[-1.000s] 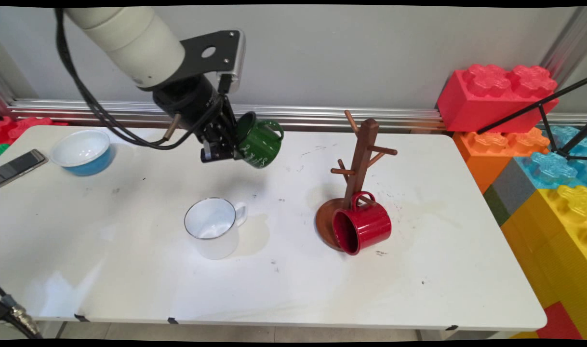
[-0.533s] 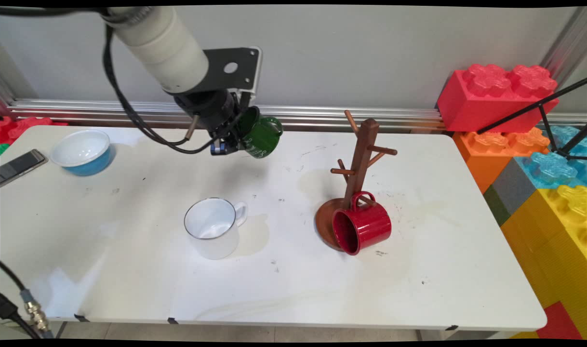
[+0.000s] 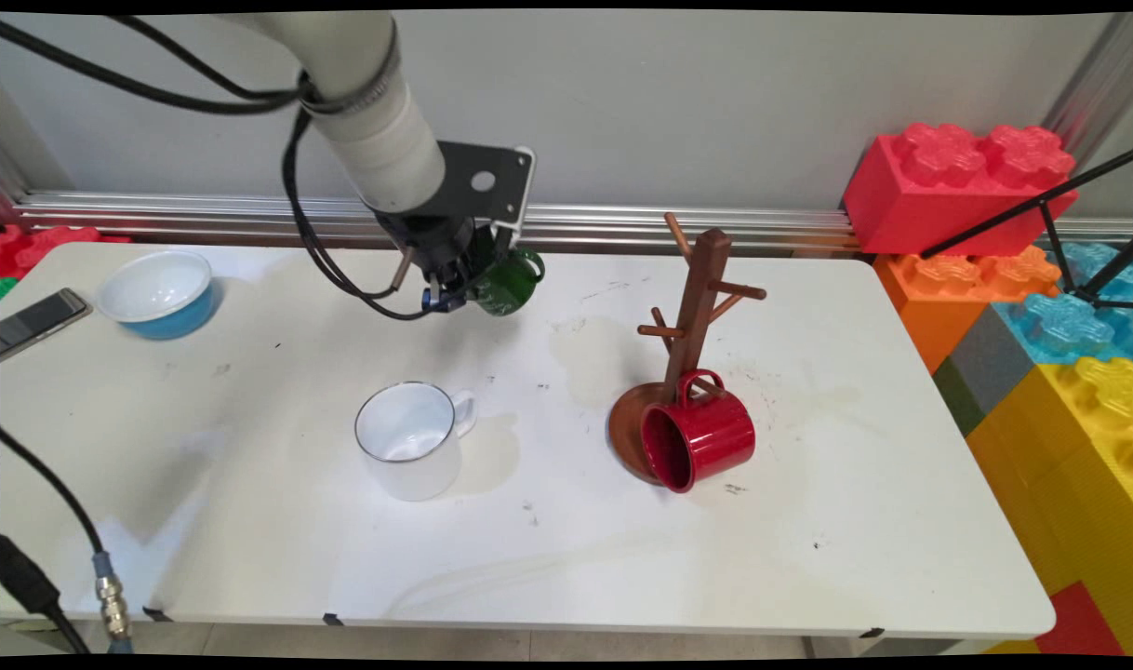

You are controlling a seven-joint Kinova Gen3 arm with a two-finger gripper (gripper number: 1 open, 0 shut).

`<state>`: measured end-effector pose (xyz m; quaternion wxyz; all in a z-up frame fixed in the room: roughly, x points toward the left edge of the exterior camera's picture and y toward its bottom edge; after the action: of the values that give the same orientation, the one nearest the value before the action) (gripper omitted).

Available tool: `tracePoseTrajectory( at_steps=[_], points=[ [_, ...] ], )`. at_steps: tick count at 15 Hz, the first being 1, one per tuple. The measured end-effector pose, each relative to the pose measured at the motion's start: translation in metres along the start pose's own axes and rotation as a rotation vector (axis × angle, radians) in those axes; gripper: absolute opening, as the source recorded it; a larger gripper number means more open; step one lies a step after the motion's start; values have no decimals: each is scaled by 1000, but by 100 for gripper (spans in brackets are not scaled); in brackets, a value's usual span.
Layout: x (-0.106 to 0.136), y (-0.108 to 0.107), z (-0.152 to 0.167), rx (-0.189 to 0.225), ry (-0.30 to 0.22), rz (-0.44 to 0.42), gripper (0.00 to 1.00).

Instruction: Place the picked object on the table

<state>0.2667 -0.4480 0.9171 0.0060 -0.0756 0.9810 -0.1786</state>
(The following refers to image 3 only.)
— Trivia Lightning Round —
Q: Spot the black cable with metal connector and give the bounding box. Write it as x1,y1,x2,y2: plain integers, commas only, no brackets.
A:
0,428,135,655

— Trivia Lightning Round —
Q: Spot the grey velcro strap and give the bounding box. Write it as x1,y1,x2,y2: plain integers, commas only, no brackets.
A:
299,23,402,117

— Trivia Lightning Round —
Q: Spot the aluminium frame post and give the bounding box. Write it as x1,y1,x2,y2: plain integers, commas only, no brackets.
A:
1041,14,1133,201

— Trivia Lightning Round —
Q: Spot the orange toy brick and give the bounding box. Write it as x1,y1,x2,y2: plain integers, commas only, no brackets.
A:
873,247,1062,375

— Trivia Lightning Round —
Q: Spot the white enamel mug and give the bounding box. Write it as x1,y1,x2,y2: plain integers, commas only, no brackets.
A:
354,380,479,502

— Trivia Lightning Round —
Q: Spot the blue and white bowl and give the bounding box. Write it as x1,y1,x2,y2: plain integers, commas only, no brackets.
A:
95,249,221,340

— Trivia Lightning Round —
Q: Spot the translucent light blue toy brick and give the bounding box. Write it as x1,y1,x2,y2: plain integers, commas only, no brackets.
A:
993,244,1133,366

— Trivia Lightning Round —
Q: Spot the green enamel mug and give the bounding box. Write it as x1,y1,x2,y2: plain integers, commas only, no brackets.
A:
469,244,546,318

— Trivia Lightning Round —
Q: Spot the thick black plug cable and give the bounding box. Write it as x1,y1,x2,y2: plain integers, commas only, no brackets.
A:
0,532,91,655

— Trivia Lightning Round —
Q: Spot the black tripod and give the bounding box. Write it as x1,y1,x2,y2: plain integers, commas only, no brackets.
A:
918,151,1133,313

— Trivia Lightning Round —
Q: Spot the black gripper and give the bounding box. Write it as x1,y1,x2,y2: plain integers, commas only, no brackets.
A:
373,209,499,315

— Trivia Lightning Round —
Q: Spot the large red toy brick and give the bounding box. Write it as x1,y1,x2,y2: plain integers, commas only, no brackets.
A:
843,124,1079,260

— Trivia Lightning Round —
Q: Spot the black camera bracket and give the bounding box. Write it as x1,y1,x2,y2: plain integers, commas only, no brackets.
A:
432,140,533,224

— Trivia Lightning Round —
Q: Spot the grey smartphone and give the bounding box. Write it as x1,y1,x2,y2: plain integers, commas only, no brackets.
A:
0,287,93,362

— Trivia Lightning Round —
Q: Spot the red enamel mug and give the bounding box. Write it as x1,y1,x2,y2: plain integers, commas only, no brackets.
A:
641,368,758,494

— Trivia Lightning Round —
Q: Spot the black camera cable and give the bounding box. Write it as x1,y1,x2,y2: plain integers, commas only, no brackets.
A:
0,14,516,322

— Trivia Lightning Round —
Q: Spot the small red toy brick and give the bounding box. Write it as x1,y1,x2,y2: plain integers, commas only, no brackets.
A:
1034,582,1126,657

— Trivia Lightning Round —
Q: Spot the aluminium frame rail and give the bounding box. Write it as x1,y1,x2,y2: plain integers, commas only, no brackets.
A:
13,191,1133,260

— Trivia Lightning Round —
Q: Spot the red studded toy brick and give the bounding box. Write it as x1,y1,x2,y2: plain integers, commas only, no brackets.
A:
0,223,132,280

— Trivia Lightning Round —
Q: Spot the grey toy brick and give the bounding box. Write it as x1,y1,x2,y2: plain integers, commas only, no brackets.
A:
932,305,1034,438

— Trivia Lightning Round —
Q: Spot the large yellow toy brick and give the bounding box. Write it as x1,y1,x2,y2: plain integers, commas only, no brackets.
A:
965,358,1133,655

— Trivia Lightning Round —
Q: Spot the brown wooden mug tree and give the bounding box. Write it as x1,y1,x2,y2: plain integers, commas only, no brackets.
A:
609,212,768,485

